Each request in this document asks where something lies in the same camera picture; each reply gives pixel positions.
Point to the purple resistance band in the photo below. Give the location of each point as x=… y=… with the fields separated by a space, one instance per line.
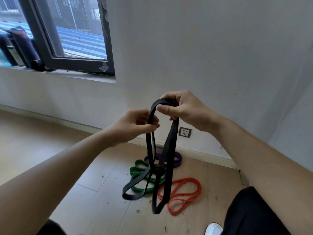
x=177 y=159

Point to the blue corrugated roof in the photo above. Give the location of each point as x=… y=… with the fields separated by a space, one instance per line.
x=80 y=44

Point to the red resistance band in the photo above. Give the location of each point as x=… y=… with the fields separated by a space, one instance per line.
x=193 y=184

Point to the white wall socket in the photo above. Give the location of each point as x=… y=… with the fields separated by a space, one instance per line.
x=184 y=132

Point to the person's left forearm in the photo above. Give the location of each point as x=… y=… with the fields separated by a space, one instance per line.
x=49 y=178

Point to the black window frame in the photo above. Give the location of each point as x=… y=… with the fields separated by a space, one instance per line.
x=46 y=39

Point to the white baseboard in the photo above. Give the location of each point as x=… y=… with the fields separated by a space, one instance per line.
x=210 y=157

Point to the person's right forearm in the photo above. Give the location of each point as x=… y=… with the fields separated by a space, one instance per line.
x=264 y=168

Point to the person's left hand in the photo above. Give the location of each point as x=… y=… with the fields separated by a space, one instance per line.
x=127 y=127

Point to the dark bundle outside window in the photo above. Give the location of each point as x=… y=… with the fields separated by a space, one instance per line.
x=24 y=48

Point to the white shoe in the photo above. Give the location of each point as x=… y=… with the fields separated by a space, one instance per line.
x=214 y=229

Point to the person's right hand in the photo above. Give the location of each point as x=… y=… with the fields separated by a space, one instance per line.
x=193 y=112

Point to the person's right thumb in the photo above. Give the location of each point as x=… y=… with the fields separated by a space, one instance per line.
x=168 y=109

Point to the green resistance band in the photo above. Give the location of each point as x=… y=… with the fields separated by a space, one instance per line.
x=137 y=171

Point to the grey window sill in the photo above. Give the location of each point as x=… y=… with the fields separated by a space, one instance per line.
x=80 y=76

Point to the black trousers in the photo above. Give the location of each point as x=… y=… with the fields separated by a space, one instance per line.
x=249 y=212

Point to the black resistance band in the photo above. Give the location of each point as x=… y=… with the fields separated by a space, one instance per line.
x=171 y=149

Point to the person's left thumb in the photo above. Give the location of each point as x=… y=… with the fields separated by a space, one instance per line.
x=150 y=127

